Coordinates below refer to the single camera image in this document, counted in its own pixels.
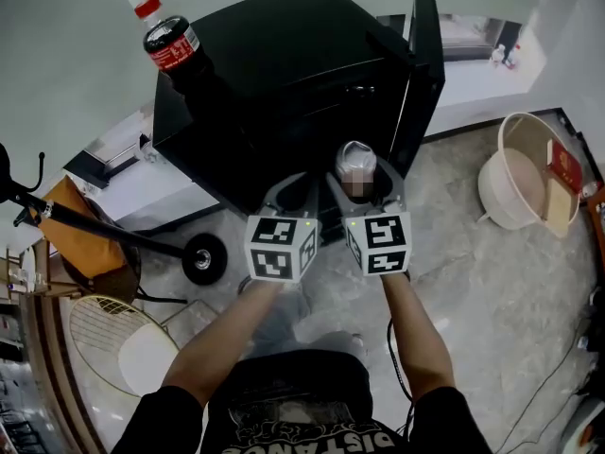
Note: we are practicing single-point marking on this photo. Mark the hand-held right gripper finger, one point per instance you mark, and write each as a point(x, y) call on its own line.
point(396, 192)
point(341, 197)

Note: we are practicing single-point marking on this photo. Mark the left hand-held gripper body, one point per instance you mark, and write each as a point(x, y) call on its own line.
point(279, 253)

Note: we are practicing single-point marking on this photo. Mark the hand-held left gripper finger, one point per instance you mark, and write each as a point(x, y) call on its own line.
point(314, 197)
point(279, 185)

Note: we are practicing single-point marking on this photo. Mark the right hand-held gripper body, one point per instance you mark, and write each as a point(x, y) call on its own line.
point(383, 244)

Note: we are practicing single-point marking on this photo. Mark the orange drink can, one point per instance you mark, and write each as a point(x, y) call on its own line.
point(355, 159)

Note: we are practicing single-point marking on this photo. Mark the black mini fridge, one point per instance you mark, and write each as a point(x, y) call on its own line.
point(293, 64)

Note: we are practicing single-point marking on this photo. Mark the cola bottle red cap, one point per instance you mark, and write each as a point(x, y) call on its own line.
point(172, 50)

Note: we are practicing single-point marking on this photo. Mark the person's left forearm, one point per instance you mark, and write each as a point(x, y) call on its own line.
point(222, 334)

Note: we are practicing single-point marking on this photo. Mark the person's right forearm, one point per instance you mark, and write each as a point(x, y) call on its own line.
point(416, 334)

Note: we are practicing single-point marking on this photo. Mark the person's grey jeans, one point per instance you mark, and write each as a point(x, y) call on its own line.
point(283, 319)

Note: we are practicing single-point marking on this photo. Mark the cream plastic basin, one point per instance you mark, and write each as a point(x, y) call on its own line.
point(510, 187)

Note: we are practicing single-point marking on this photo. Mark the white window ledge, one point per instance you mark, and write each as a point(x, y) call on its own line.
point(156, 197)

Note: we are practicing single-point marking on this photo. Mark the folded patterned umbrella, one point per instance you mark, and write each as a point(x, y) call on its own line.
point(146, 151)

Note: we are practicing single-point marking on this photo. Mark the person's black t-shirt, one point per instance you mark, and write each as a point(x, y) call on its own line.
point(302, 395)

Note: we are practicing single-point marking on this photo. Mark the black coat rack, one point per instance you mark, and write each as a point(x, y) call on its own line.
point(118, 234)

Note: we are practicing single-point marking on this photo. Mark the beige box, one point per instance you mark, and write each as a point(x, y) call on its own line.
point(560, 204)

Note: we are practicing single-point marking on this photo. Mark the red box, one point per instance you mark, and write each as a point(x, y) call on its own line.
point(565, 166)

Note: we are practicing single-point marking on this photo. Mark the small white bottle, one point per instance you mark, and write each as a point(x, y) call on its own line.
point(498, 55)

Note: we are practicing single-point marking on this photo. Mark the white seat cushion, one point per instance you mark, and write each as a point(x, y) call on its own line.
point(146, 362)

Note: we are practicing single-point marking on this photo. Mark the small red-capped bottle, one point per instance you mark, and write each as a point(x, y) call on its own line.
point(513, 59)

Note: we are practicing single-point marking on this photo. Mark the orange bag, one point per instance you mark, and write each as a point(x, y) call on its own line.
point(90, 253)

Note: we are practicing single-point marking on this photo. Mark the white bottle red cap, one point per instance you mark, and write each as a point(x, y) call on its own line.
point(590, 188)

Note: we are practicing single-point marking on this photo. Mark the wooden rack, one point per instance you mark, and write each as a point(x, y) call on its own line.
point(599, 220)

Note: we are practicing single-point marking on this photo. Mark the wooden shelf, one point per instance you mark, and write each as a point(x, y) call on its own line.
point(45, 291)

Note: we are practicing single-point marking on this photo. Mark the black bag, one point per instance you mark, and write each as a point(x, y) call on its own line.
point(4, 173)

